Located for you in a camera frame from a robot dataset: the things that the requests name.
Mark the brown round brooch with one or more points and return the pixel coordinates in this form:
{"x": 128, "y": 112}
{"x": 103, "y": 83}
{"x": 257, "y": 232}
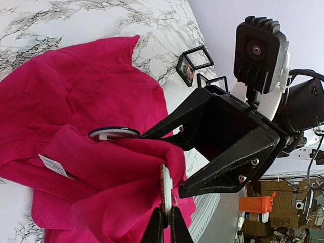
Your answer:
{"x": 189, "y": 71}

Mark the red t-shirt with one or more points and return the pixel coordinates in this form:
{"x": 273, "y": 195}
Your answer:
{"x": 86, "y": 190}

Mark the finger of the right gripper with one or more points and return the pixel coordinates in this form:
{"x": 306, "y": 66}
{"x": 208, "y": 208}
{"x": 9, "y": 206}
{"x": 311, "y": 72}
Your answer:
{"x": 186, "y": 127}

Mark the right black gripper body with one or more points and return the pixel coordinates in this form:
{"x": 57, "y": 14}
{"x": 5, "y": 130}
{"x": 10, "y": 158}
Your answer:
{"x": 228, "y": 120}

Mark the black open display box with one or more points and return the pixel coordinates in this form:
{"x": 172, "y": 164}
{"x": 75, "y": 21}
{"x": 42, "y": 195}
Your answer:
{"x": 185, "y": 59}
{"x": 219, "y": 81}

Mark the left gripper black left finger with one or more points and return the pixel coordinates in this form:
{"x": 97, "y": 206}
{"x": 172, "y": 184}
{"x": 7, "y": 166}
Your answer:
{"x": 154, "y": 232}

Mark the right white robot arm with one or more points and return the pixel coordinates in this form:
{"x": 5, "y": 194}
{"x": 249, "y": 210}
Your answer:
{"x": 303, "y": 110}

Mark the orange plastic jar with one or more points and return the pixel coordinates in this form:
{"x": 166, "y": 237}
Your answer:
{"x": 260, "y": 205}

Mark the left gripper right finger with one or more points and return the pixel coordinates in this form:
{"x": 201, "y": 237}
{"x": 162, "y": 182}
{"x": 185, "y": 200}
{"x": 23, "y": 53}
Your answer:
{"x": 179, "y": 230}

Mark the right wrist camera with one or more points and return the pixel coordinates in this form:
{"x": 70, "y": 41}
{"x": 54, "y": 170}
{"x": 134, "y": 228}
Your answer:
{"x": 261, "y": 65}

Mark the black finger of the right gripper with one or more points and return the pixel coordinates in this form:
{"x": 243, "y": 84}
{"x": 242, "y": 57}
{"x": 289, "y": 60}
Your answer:
{"x": 235, "y": 167}

